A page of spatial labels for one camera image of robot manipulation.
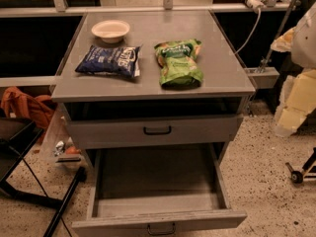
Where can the grey drawer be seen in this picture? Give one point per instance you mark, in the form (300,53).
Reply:
(115,133)
(157,191)

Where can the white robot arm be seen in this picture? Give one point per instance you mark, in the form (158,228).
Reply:
(297,99)

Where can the grey drawer cabinet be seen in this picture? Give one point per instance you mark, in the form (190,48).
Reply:
(225,89)

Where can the grey top drawer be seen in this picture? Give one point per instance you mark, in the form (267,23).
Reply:
(115,133)

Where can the green snack bag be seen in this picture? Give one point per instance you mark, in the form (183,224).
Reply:
(178,61)

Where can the blue chip bag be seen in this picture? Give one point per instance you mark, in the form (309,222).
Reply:
(119,60)

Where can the white paper bowl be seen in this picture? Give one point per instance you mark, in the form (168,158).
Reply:
(111,31)

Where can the clear plastic trash bag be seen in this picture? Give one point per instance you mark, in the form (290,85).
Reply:
(57,147)

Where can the orange cloth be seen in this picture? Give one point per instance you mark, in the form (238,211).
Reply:
(39,109)

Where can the black caster wheel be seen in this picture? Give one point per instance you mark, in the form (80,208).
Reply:
(308,170)

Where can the grey metal bracket block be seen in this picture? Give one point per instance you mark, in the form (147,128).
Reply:
(262,79)

